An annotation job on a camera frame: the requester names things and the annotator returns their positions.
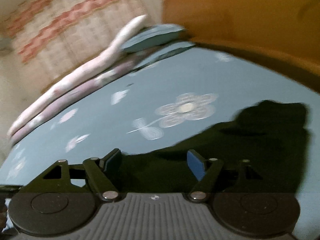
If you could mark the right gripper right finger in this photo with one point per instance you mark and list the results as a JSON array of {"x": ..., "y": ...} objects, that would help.
[{"x": 245, "y": 204}]

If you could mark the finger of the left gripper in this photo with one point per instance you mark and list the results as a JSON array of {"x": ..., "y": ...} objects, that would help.
[{"x": 10, "y": 188}]

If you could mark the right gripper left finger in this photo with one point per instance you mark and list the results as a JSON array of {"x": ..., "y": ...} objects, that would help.
[{"x": 63, "y": 197}]

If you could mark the black sweatpants with drawstring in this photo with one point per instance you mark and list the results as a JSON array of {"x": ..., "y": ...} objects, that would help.
[{"x": 263, "y": 149}]

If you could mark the purple floral folded quilt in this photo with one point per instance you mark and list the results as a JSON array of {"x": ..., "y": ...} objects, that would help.
[{"x": 53, "y": 108}]

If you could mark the blue patterned bed sheet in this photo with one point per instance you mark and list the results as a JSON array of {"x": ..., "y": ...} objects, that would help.
[{"x": 161, "y": 105}]

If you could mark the patterned beige pink curtain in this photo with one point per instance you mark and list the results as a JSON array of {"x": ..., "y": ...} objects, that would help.
[{"x": 53, "y": 37}]

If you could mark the white floral folded quilt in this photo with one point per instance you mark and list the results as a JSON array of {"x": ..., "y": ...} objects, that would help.
[{"x": 81, "y": 74}]

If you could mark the wooden headboard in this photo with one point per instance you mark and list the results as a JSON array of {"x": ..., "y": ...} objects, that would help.
[{"x": 281, "y": 35}]

